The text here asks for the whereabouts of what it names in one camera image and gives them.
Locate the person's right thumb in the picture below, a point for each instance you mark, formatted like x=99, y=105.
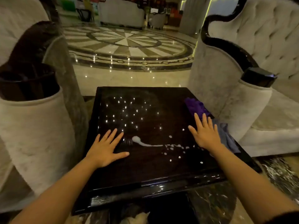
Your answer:
x=193, y=131

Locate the white sofa dark frame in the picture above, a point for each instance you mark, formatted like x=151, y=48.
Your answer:
x=121, y=12

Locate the grey-blue cleaning cloth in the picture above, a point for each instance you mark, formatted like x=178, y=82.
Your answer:
x=227, y=136

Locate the small white armchair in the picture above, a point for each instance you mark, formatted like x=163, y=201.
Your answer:
x=157, y=20

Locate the white spilled liquid streak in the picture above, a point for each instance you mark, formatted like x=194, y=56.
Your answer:
x=146, y=142

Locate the person's left hand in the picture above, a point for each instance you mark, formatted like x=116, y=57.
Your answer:
x=102, y=151

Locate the beige velvet armchair dark armrest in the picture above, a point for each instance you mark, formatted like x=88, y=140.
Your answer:
x=30, y=102

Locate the dark glossy wooden side table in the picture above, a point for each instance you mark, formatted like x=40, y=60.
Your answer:
x=151, y=160

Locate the person's right hand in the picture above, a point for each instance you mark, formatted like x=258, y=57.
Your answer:
x=206, y=136

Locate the person's left middle finger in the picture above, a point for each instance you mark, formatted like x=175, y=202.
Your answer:
x=112, y=135

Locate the dark metal frame chair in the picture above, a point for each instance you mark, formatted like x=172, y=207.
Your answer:
x=84, y=13

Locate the beige tufted armchair dark trim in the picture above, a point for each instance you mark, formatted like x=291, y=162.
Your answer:
x=252, y=74

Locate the person's left little finger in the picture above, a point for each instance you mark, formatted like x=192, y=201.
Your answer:
x=97, y=138

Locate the person's left forearm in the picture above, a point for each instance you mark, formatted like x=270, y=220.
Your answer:
x=53, y=193

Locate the person's left thumb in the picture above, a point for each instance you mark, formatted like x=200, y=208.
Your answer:
x=121, y=155

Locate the purple cleaning cloth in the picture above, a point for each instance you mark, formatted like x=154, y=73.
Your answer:
x=196, y=107

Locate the person's right little finger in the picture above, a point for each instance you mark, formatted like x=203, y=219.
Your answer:
x=215, y=128

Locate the person's right middle finger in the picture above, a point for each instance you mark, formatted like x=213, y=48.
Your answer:
x=205, y=120

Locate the person's right forearm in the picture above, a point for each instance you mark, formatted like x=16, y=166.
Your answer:
x=247, y=184

